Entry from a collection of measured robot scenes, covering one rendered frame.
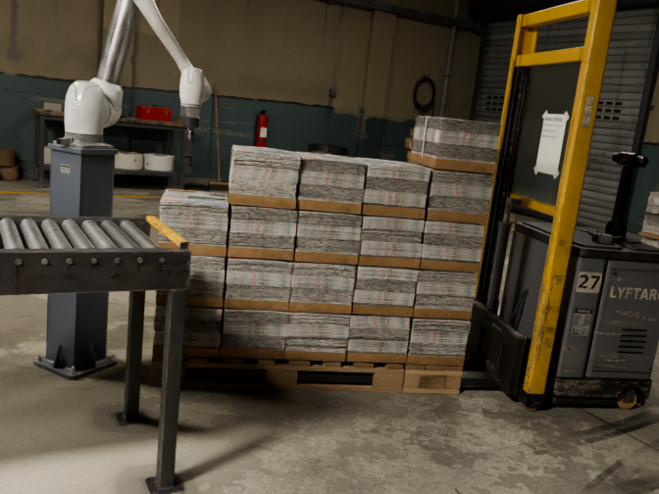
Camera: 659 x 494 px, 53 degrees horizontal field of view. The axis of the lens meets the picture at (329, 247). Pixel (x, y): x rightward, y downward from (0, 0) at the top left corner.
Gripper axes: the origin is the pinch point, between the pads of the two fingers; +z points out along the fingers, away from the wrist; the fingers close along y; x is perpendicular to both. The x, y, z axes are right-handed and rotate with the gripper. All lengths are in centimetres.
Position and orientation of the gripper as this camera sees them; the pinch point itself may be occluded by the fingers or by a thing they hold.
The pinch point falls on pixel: (187, 165)
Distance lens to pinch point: 300.5
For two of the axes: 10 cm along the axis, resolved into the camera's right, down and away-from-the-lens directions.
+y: -1.8, -2.1, 9.6
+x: -9.8, -0.6, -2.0
